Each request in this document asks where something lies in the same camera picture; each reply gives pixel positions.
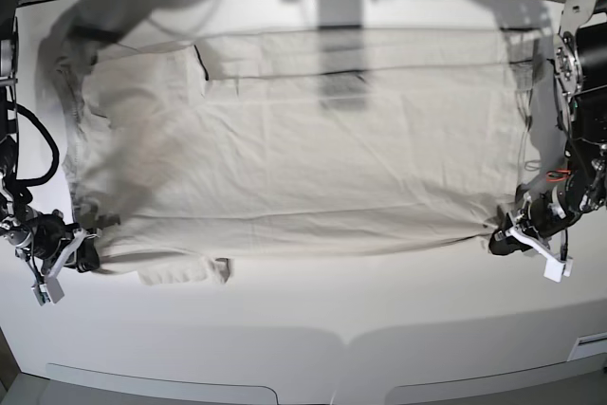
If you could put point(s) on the light grey T-shirt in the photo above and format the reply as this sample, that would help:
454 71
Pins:
189 157

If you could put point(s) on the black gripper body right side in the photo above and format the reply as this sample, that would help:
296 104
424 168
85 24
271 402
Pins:
42 237

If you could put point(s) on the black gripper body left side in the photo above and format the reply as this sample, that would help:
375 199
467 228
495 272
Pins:
563 204

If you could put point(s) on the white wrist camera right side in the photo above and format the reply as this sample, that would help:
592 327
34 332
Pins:
46 286

